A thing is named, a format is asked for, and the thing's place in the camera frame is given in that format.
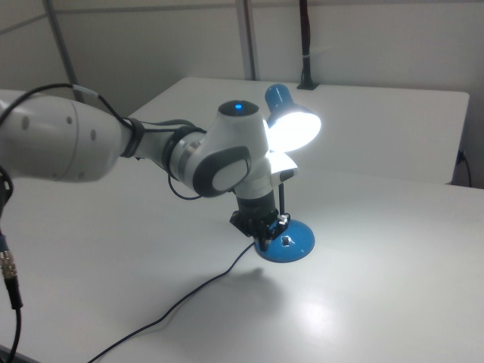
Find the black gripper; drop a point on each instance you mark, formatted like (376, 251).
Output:
(251, 219)

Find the blue desk lamp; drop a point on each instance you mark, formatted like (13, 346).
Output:
(293, 249)

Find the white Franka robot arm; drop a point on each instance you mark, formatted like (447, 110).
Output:
(60, 140)

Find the black pole with clamp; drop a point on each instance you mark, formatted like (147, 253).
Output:
(306, 68)

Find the upright grey metal post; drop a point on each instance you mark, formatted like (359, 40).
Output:
(249, 38)

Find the slanted grey metal post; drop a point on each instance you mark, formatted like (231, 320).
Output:
(64, 49)

